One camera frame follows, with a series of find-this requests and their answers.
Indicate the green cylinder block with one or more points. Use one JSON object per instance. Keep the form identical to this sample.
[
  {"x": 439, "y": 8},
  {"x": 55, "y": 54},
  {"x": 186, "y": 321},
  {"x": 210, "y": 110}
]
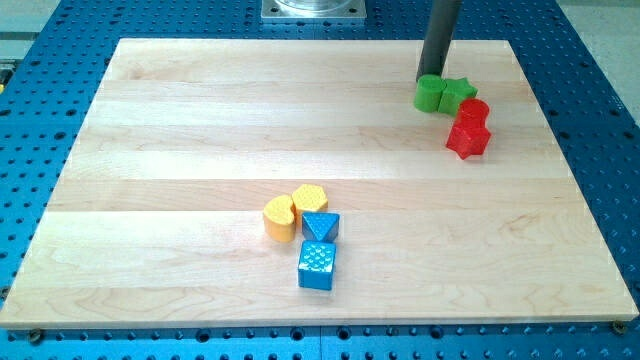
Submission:
[{"x": 429, "y": 90}]

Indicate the green star block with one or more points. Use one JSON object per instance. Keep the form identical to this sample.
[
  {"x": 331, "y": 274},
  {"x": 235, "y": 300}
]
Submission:
[{"x": 454, "y": 93}]

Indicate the yellow hexagon block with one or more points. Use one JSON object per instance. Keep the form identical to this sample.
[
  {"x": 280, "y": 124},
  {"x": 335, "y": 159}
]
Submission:
[{"x": 309, "y": 198}]

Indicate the blue triangle block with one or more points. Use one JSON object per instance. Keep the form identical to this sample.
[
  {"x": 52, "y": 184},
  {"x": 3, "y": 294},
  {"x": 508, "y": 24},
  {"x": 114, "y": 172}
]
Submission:
[{"x": 320, "y": 226}]

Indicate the yellow crescent block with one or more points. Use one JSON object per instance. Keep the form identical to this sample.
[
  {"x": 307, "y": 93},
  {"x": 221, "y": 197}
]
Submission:
[{"x": 279, "y": 218}]

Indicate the blue cube block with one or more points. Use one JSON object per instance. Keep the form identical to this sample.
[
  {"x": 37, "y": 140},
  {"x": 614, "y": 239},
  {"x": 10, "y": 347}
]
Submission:
[{"x": 316, "y": 265}]

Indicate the red star block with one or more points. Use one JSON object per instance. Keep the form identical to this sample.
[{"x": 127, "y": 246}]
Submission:
[{"x": 468, "y": 141}]

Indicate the red cylinder block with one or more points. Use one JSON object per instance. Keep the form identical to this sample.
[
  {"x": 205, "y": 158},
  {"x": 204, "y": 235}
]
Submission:
[{"x": 472, "y": 113}]

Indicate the light wooden board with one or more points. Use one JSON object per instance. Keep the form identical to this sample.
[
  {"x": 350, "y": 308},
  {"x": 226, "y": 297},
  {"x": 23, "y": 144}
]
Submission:
[{"x": 157, "y": 218}]

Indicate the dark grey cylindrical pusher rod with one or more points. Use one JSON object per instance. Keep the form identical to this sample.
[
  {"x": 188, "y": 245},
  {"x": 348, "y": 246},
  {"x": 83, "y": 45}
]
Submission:
[{"x": 438, "y": 36}]

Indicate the blue perforated table plate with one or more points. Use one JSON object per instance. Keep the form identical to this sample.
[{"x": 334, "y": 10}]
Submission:
[{"x": 576, "y": 56}]

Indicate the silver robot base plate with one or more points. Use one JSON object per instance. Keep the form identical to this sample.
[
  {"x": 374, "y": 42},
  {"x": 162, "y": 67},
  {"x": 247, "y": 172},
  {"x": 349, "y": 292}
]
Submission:
[{"x": 313, "y": 9}]

